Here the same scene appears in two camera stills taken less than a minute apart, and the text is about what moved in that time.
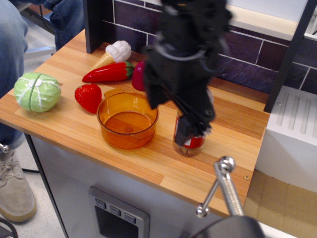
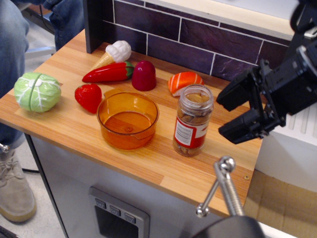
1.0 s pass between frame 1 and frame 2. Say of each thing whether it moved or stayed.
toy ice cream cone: stayed
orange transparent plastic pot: stayed
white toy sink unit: stayed
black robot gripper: moved
